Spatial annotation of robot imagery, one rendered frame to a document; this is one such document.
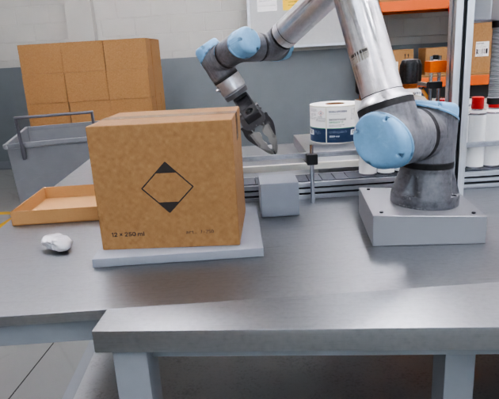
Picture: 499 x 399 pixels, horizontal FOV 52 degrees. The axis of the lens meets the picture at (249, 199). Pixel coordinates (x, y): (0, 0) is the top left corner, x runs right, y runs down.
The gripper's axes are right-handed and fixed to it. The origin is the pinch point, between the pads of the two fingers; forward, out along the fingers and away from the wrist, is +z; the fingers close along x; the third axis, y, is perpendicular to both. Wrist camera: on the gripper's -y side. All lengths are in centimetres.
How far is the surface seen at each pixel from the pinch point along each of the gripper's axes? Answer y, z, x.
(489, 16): -18, -3, -61
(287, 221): -23.9, 12.2, 5.7
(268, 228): -28.3, 9.6, 10.3
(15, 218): -13, -26, 67
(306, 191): -5.4, 13.9, -1.7
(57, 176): 163, -26, 124
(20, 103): 481, -115, 237
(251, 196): -4.8, 6.7, 12.2
